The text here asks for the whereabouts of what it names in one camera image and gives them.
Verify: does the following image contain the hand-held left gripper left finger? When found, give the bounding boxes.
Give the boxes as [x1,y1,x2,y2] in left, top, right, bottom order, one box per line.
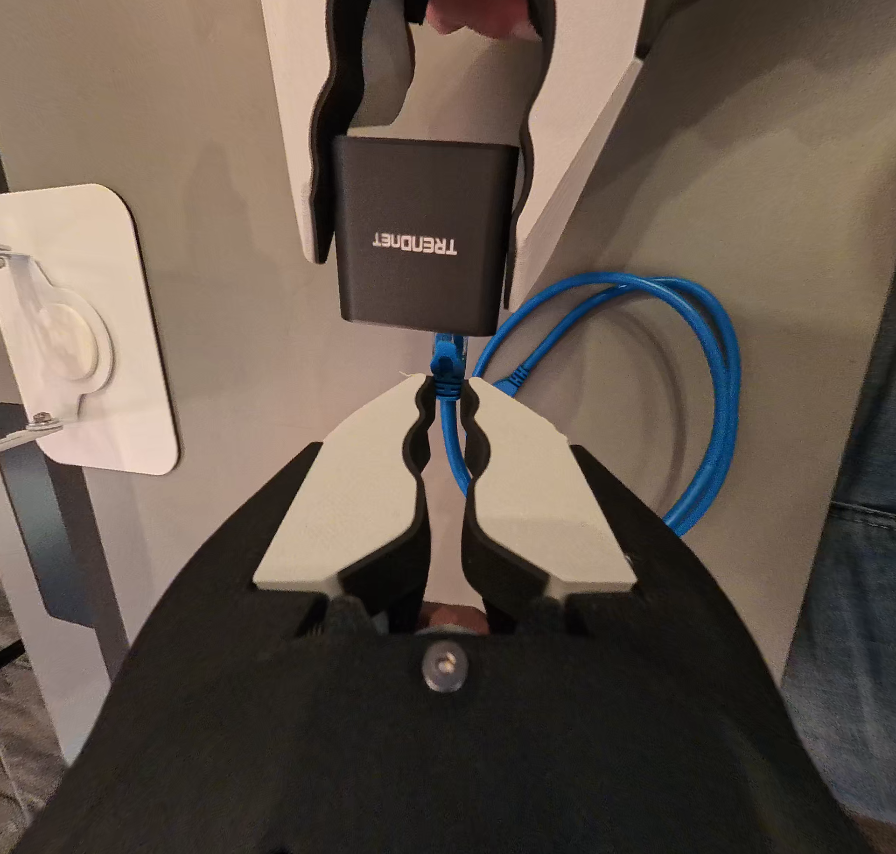
[250,373,432,620]

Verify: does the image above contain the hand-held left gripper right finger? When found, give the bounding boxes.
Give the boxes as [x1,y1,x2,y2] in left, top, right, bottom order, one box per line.
[460,377,636,620]

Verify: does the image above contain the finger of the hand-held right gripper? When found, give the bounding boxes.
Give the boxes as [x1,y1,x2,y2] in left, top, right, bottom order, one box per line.
[259,0,414,267]
[501,0,656,309]

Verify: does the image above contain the black network switch box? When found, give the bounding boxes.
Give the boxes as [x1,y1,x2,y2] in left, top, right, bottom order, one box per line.
[331,132,524,338]

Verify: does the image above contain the blue ethernet cable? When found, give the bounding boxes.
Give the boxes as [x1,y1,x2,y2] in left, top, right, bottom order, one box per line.
[430,274,743,539]

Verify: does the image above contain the person's blue jeans legs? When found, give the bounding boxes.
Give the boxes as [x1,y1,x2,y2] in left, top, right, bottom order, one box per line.
[778,292,896,829]

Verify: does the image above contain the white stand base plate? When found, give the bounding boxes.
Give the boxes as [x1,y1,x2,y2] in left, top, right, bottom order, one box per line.
[0,183,181,476]

